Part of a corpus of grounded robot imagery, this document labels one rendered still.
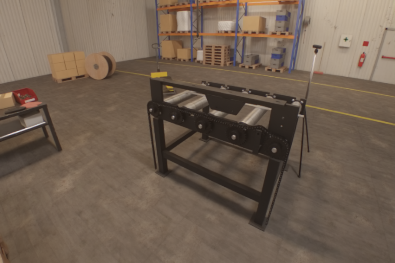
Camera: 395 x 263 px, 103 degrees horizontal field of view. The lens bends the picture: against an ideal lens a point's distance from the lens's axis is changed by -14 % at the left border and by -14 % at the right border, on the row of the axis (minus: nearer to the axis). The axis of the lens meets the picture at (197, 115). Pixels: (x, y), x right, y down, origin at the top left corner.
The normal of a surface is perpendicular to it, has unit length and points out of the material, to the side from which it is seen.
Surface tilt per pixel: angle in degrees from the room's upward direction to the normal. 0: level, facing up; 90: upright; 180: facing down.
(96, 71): 90
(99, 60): 90
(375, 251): 0
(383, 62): 90
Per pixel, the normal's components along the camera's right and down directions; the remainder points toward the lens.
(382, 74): -0.57, 0.34
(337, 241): 0.00, -0.91
